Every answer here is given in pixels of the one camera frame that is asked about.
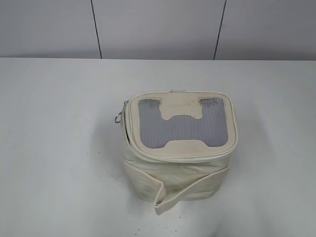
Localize cream canvas zipper bag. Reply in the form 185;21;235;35
120;91;238;215

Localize silver zipper pull with ring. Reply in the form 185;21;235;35
115;101;128;124

